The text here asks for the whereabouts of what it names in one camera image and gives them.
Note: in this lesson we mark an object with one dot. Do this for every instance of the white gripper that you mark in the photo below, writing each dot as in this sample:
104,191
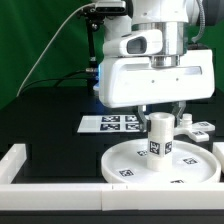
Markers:
132,81

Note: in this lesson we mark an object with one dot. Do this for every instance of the white cross-shaped table base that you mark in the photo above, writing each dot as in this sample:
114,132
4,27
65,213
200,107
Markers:
198,132

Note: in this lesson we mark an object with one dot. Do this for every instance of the white round table top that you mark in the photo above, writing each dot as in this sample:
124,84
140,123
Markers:
137,161

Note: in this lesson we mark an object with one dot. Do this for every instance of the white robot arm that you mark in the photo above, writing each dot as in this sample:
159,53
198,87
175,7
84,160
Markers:
182,23

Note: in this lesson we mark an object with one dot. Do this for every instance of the white marker sheet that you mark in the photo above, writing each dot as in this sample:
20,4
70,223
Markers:
109,124

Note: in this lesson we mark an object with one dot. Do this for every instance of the white left fence bar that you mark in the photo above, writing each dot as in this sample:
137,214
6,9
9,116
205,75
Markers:
12,162

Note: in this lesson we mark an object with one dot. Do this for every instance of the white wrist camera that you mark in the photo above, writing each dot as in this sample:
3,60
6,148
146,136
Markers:
137,43

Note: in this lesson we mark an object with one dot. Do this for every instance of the black camera stand pole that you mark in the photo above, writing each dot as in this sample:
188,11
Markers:
93,21

